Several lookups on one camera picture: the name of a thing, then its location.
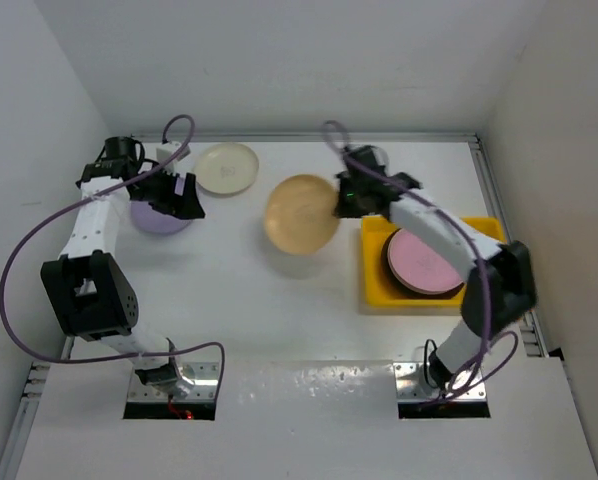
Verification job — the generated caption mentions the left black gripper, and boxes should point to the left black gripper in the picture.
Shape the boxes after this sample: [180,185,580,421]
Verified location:
[130,162,203,220]

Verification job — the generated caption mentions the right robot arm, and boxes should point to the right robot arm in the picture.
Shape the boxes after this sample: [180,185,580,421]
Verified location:
[335,145,537,398]

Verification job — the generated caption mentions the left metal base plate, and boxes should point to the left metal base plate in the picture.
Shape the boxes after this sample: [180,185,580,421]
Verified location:
[127,361,219,404]

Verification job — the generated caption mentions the metal base plate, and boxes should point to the metal base plate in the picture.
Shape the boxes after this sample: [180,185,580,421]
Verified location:
[127,361,219,404]
[392,361,487,405]

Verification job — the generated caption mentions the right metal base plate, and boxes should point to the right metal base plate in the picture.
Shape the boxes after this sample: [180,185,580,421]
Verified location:
[392,361,487,405]

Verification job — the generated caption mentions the far purple plastic plate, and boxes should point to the far purple plastic plate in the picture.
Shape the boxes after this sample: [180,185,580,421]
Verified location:
[130,202,192,236]

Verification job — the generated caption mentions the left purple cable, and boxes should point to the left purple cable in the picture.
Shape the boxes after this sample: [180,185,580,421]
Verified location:
[0,114,226,396]

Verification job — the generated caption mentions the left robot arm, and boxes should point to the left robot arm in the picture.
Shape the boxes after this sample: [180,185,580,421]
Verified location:
[40,137,205,398]

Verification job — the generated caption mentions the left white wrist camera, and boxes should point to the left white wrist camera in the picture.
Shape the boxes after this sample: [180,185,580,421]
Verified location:
[155,142,190,170]

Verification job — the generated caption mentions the yellow plastic bin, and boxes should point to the yellow plastic bin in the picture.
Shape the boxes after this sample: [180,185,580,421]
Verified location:
[356,215,508,316]

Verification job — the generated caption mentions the orange plastic plate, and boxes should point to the orange plastic plate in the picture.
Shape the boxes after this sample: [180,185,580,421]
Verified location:
[263,174,340,255]

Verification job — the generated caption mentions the cream plastic plate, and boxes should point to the cream plastic plate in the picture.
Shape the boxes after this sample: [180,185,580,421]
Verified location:
[193,143,259,195]

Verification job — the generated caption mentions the pink plastic plate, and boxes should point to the pink plastic plate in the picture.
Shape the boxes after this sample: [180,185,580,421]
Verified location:
[386,228,466,295]

